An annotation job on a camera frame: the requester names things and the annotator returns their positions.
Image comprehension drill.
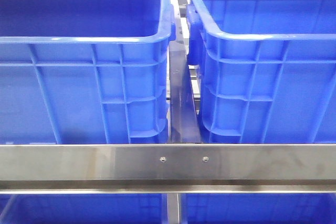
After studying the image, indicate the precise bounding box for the steel centre divider bar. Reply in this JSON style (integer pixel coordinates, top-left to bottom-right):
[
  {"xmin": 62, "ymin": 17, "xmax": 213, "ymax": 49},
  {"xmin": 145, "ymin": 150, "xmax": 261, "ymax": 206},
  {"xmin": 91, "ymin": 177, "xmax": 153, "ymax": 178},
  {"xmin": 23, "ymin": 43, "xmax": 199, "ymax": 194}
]
[{"xmin": 169, "ymin": 40, "xmax": 202, "ymax": 144}]

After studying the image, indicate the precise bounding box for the left blue plastic crate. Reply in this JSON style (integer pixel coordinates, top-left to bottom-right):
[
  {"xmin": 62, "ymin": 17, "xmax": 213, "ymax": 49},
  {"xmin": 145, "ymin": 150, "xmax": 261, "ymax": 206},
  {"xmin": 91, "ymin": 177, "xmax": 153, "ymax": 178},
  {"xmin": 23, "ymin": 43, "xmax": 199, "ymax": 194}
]
[{"xmin": 1, "ymin": 0, "xmax": 175, "ymax": 144}]

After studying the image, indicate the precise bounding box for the blue plastic crate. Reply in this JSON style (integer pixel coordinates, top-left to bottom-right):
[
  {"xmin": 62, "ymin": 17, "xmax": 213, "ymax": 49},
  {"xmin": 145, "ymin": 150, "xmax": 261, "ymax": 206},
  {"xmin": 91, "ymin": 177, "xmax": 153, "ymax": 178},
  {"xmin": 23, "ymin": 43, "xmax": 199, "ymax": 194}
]
[
  {"xmin": 186, "ymin": 0, "xmax": 335, "ymax": 144},
  {"xmin": 1, "ymin": 0, "xmax": 175, "ymax": 144}
]

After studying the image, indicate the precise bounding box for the right blue plastic crate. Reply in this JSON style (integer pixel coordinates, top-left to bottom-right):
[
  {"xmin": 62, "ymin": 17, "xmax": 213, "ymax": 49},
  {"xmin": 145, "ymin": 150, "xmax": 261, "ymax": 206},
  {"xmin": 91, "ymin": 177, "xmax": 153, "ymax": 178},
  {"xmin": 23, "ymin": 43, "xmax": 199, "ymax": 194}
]
[{"xmin": 186, "ymin": 0, "xmax": 335, "ymax": 144}]

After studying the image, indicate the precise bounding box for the lower right blue crate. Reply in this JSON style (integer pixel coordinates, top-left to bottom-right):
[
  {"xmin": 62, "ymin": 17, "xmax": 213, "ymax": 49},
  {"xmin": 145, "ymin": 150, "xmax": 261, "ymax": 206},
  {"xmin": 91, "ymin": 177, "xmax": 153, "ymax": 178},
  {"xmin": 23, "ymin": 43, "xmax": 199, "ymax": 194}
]
[{"xmin": 183, "ymin": 194, "xmax": 335, "ymax": 223}]

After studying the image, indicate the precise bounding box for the lower left blue crate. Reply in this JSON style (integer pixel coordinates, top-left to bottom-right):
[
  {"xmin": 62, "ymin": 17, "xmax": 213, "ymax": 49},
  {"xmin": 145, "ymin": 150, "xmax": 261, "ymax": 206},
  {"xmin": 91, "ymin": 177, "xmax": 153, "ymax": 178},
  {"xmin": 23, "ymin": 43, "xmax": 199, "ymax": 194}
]
[{"xmin": 1, "ymin": 194, "xmax": 168, "ymax": 223}]

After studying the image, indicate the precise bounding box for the right rail screw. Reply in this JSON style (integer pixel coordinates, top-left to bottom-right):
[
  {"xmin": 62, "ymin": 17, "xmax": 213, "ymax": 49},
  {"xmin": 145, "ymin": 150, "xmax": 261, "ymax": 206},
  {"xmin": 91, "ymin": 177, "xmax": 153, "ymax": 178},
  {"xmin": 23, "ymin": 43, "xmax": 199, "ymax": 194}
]
[{"xmin": 202, "ymin": 156, "xmax": 209, "ymax": 162}]

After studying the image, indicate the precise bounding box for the stainless steel rack rail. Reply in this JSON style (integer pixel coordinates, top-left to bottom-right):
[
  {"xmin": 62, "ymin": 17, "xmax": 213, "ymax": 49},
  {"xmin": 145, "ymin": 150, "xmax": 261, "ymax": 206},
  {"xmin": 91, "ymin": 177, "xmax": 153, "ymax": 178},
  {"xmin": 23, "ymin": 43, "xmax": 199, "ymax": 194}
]
[{"xmin": 1, "ymin": 144, "xmax": 335, "ymax": 194}]

